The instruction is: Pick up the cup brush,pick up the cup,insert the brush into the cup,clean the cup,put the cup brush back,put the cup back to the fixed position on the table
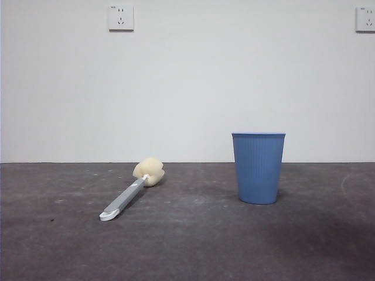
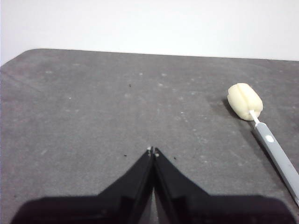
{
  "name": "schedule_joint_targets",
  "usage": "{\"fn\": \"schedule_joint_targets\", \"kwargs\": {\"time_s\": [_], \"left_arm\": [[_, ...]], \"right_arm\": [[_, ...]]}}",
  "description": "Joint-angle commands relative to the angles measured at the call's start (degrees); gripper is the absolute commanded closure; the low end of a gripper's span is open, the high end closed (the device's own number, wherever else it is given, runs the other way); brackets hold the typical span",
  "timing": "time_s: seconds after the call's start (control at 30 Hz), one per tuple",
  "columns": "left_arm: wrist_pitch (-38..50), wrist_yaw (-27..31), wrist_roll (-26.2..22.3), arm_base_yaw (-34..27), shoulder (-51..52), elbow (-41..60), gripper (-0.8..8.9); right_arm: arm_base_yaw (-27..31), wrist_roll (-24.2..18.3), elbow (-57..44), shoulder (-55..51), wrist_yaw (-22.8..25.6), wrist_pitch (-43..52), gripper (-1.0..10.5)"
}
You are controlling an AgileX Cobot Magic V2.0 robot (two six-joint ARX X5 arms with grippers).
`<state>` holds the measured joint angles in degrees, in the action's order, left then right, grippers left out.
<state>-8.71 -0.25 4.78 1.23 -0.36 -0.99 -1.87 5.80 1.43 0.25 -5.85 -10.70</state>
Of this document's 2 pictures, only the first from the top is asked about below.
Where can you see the blue ribbed plastic cup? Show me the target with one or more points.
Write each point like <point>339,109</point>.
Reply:
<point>257,169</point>

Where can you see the white wall socket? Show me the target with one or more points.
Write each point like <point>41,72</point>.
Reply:
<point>365,19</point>
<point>121,17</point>

